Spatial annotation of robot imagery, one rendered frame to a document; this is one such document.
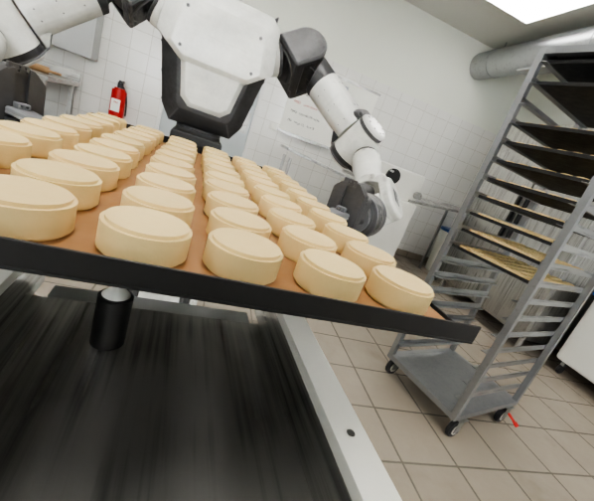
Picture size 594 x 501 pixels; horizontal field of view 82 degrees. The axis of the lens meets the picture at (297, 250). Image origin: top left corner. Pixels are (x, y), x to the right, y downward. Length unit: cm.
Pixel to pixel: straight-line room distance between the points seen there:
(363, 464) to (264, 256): 16
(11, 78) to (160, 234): 42
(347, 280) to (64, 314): 32
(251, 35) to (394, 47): 418
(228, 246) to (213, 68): 73
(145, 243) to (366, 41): 476
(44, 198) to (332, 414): 24
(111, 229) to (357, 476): 22
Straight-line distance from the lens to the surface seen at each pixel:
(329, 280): 22
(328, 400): 31
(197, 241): 26
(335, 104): 95
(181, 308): 48
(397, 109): 503
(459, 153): 558
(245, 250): 20
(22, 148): 34
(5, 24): 96
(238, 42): 92
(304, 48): 100
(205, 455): 32
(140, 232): 19
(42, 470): 31
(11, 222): 21
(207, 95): 91
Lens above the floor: 109
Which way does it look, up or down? 17 degrees down
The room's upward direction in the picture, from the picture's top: 20 degrees clockwise
